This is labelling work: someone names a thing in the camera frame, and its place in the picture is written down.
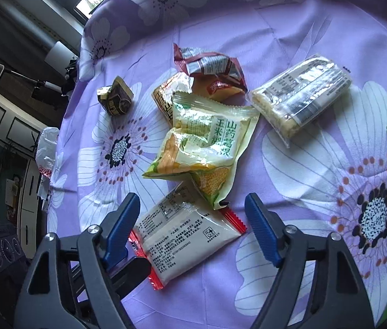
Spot white snack packet red edges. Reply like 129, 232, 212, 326
129, 181, 248, 290

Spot dark red snack packet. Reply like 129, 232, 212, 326
173, 43, 249, 91

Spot black device with round dials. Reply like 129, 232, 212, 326
0, 224, 31, 271

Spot clear wrapped cracker packet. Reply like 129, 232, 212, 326
250, 54, 352, 149

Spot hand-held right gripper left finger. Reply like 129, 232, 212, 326
15, 192, 151, 329

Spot selfie stick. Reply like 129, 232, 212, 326
0, 62, 77, 101

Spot green yellow corn snack packet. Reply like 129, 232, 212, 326
142, 91, 261, 210

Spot white plastic bag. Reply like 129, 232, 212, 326
35, 127, 60, 179

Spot purple floral sheet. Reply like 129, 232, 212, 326
46, 0, 387, 329

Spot small black yellow snack packet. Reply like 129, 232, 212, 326
97, 76, 135, 117

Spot orange snack packet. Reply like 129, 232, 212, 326
151, 72, 245, 129

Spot framed wall panel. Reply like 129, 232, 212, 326
6, 117, 41, 151

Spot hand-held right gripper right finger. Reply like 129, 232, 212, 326
244, 192, 375, 329

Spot white cylinder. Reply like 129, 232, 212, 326
44, 41, 81, 72

